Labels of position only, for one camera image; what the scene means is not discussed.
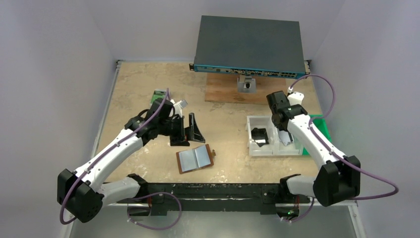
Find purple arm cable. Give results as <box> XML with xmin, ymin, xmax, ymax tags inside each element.
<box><xmin>59</xmin><ymin>87</ymin><xmax>170</xmax><ymax>226</ymax></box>
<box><xmin>288</xmin><ymin>74</ymin><xmax>399</xmax><ymax>201</ymax></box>

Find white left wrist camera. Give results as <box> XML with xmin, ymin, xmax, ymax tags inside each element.
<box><xmin>170</xmin><ymin>99</ymin><xmax>188</xmax><ymax>117</ymax></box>

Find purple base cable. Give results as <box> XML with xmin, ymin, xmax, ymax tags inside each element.
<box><xmin>127</xmin><ymin>192</ymin><xmax>182</xmax><ymax>231</ymax></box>

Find brown leather card holder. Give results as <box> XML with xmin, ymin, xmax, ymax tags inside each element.
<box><xmin>176</xmin><ymin>144</ymin><xmax>216</xmax><ymax>174</ymax></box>

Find green plastic bin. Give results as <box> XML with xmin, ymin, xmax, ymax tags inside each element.
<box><xmin>309</xmin><ymin>115</ymin><xmax>331</xmax><ymax>142</ymax></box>

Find green white small box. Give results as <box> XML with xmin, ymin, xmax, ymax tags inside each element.
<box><xmin>150</xmin><ymin>88</ymin><xmax>171</xmax><ymax>105</ymax></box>

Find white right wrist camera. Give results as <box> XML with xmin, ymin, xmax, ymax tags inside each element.
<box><xmin>287</xmin><ymin>87</ymin><xmax>305</xmax><ymax>106</ymax></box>

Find grey camera on mount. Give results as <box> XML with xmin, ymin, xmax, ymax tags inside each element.
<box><xmin>237</xmin><ymin>75</ymin><xmax>257</xmax><ymax>93</ymax></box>

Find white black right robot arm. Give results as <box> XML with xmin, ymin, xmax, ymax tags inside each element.
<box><xmin>266</xmin><ymin>91</ymin><xmax>361</xmax><ymax>207</ymax></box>

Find white left plastic bin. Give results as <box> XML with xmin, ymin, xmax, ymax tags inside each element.
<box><xmin>246</xmin><ymin>116</ymin><xmax>275</xmax><ymax>157</ymax></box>

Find white middle plastic bin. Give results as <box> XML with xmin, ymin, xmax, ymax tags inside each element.
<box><xmin>273</xmin><ymin>129</ymin><xmax>303</xmax><ymax>156</ymax></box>

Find black cards in left bin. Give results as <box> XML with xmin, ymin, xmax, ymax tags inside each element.
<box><xmin>251</xmin><ymin>127</ymin><xmax>269</xmax><ymax>147</ymax></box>

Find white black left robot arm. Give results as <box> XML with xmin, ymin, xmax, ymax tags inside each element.
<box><xmin>57</xmin><ymin>98</ymin><xmax>205</xmax><ymax>225</ymax></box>

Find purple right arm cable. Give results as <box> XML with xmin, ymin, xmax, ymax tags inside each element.
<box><xmin>288</xmin><ymin>74</ymin><xmax>399</xmax><ymax>201</ymax></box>

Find white plastic bin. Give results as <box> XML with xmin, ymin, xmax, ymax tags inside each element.
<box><xmin>273</xmin><ymin>129</ymin><xmax>303</xmax><ymax>156</ymax></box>
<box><xmin>246</xmin><ymin>116</ymin><xmax>275</xmax><ymax>157</ymax></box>

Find brown wooden board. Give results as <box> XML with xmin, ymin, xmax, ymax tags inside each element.
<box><xmin>205</xmin><ymin>73</ymin><xmax>288</xmax><ymax>105</ymax></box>

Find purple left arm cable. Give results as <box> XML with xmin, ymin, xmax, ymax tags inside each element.
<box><xmin>59</xmin><ymin>87</ymin><xmax>170</xmax><ymax>226</ymax></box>

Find grey cards in middle bin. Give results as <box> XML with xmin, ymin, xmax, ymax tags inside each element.
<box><xmin>278</xmin><ymin>130</ymin><xmax>294</xmax><ymax>146</ymax></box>

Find grey blue network switch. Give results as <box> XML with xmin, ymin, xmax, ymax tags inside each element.
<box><xmin>189</xmin><ymin>15</ymin><xmax>306</xmax><ymax>79</ymax></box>

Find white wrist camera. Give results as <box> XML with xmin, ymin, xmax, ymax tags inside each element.
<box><xmin>287</xmin><ymin>87</ymin><xmax>305</xmax><ymax>106</ymax></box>
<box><xmin>170</xmin><ymin>99</ymin><xmax>188</xmax><ymax>117</ymax></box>

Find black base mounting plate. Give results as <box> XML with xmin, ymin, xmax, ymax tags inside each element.
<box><xmin>120</xmin><ymin>183</ymin><xmax>311</xmax><ymax>216</ymax></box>

